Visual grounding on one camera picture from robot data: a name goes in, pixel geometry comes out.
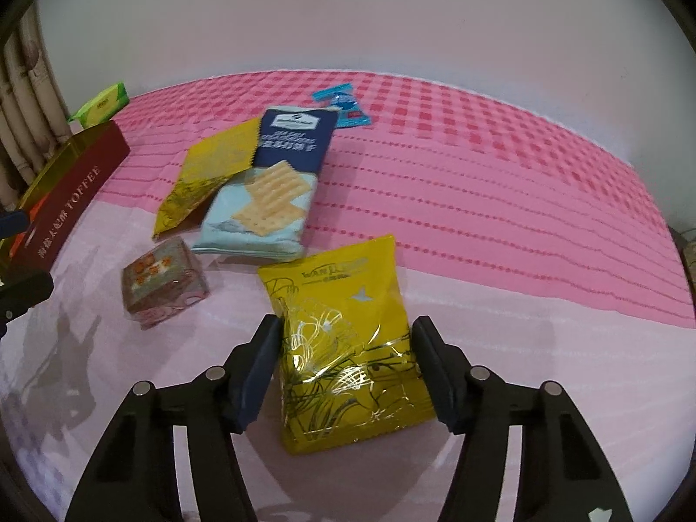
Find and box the brown printed cube sweet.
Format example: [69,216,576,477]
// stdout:
[120,238,210,331]

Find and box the green tissue pack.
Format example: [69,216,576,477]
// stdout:
[68,83,130,125]

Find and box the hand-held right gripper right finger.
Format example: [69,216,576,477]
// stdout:
[412,315,634,522]

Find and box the beige printed curtain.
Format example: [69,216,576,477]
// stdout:
[0,11,74,213]

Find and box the red snack packet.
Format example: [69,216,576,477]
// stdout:
[10,200,43,262]

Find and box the dark red tin box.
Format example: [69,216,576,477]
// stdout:
[0,120,131,284]

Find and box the blue candy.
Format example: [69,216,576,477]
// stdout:
[312,86,371,129]

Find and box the pink checked tablecloth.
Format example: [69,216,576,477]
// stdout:
[0,70,696,522]

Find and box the blue cracker packet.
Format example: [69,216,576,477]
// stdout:
[194,107,341,262]

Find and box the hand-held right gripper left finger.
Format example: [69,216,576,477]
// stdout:
[65,312,284,522]

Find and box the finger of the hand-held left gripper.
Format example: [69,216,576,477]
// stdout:
[0,271,55,338]
[0,209,30,240]

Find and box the yellow snack packet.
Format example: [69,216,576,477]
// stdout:
[257,235,438,456]
[152,118,261,241]

